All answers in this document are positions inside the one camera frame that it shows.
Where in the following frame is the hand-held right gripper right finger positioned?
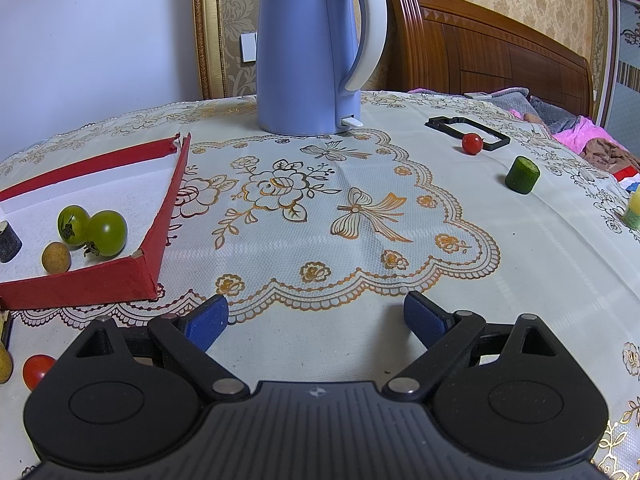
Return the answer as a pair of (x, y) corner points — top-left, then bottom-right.
(382, 291), (558, 403)

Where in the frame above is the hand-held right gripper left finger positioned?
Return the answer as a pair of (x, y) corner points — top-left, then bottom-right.
(74, 294), (252, 403)

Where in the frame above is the green tomato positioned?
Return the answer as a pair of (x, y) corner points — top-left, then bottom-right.
(57, 204), (92, 248)
(84, 210), (129, 258)

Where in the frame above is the red cardboard box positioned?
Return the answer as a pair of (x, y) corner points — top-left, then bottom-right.
(0, 132), (192, 311)

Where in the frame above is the brown longan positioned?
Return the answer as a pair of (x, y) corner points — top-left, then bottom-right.
(41, 241), (71, 275)

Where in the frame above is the dark cylindrical vegetable piece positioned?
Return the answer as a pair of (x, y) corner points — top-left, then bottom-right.
(0, 220), (23, 264)

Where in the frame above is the lace floral tablecloth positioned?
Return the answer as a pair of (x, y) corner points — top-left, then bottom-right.
(0, 91), (640, 480)

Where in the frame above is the green cucumber piece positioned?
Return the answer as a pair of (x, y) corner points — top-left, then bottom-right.
(505, 156), (542, 196)

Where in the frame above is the yellow-green object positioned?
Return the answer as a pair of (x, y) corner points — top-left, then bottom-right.
(621, 191), (640, 232)

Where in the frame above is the striped cloth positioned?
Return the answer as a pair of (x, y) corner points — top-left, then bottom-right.
(612, 167), (640, 193)

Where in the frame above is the brown cloth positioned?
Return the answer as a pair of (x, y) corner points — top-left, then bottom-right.
(582, 139), (640, 171)

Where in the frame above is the wooden bed headboard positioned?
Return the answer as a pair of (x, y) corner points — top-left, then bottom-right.
(386, 0), (596, 121)

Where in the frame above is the blue electric kettle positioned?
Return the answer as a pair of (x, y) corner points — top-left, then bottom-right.
(255, 0), (388, 137)

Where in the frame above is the wardrobe door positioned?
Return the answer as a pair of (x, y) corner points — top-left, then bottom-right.
(607, 0), (640, 131)

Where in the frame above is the black rectangular frame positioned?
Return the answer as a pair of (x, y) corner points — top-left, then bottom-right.
(425, 115), (512, 152)

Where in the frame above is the white wall switch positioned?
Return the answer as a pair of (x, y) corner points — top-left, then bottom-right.
(240, 31), (259, 65)

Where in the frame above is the gold wall moulding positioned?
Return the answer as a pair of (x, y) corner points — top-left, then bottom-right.
(590, 0), (615, 128)
(192, 0), (224, 102)

